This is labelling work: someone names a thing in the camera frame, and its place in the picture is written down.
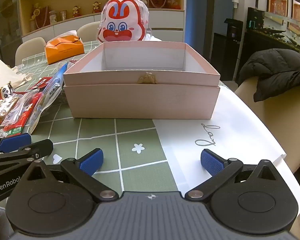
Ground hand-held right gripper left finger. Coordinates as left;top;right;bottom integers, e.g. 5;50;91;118
23;148;119;203

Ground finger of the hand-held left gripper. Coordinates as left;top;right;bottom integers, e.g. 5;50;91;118
0;139;54;175
0;133;32;155

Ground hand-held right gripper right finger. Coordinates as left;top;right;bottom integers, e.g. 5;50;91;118
185;149;278;202

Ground blue white snack packet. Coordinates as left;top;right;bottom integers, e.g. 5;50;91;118
27;62;68;133

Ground pink cardboard box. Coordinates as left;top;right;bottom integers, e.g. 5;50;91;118
63;41;221;119

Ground red clear snack packet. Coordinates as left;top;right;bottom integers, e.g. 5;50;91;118
0;91;45;138

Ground white paper bag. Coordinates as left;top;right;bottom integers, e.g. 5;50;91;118
152;79;287;202

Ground panda print snack packet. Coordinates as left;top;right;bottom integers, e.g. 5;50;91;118
0;86;16;101

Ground small red snack packet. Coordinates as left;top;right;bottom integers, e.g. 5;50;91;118
28;76;53;91

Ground cream canvas bag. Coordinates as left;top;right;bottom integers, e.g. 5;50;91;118
0;52;33;98

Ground beige dining chair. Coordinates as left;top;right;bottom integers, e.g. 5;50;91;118
15;37;47;66
76;21;103;42
234;75;300;173

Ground orange tissue box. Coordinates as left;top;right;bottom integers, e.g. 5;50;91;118
44;31;85;65

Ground black puffer jacket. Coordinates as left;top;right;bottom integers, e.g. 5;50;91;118
236;48;300;103

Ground black water dispenser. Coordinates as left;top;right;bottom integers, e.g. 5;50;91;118
212;18;244;81

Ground red white bunny bag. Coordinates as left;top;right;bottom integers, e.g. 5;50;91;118
97;0;150;43

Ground glass fish tank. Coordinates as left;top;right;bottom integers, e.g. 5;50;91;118
246;5;300;56

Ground wooden shelf cabinet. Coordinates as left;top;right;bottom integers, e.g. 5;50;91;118
17;0;186;43

